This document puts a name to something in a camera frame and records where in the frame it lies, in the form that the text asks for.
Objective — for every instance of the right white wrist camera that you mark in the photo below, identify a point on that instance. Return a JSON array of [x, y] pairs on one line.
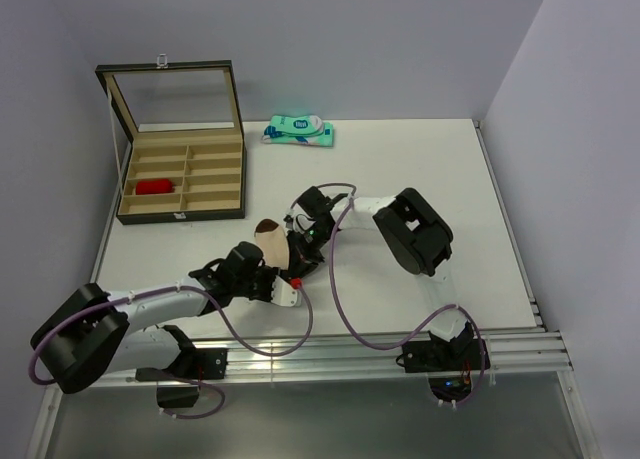
[[289, 220]]

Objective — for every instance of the beige brown striped sock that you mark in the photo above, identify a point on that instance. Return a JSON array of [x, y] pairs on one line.
[[271, 238]]

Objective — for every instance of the aluminium front rail frame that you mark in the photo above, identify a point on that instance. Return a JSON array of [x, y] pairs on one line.
[[528, 405]]

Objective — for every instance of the teal patterned folded socks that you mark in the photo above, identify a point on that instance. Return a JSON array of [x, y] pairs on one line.
[[308, 130]]

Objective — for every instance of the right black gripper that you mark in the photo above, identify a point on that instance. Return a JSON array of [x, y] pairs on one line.
[[302, 259]]

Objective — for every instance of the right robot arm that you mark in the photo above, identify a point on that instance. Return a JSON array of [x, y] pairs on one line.
[[417, 237]]

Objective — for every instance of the black compartment organizer box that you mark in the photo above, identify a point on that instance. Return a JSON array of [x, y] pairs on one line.
[[183, 122]]

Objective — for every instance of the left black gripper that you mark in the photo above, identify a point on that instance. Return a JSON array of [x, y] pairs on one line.
[[270, 273]]

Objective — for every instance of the red sock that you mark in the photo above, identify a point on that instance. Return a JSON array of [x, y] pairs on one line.
[[154, 187]]

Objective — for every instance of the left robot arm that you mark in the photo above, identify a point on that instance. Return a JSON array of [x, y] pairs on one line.
[[96, 332]]

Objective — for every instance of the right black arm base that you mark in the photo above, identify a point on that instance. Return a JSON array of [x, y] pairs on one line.
[[449, 374]]

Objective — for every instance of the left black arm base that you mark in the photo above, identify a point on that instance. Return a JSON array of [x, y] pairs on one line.
[[186, 381]]

